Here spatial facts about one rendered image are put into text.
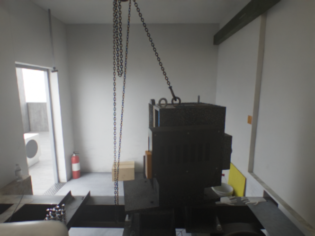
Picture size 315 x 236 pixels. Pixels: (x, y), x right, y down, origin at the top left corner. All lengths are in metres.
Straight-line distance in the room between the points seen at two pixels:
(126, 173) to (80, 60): 2.30
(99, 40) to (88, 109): 1.32
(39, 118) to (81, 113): 4.90
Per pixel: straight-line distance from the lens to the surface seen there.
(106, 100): 3.74
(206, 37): 3.79
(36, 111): 8.75
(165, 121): 1.23
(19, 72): 8.64
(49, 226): 0.34
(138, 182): 1.76
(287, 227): 1.96
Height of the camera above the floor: 1.75
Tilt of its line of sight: 10 degrees down
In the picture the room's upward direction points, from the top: straight up
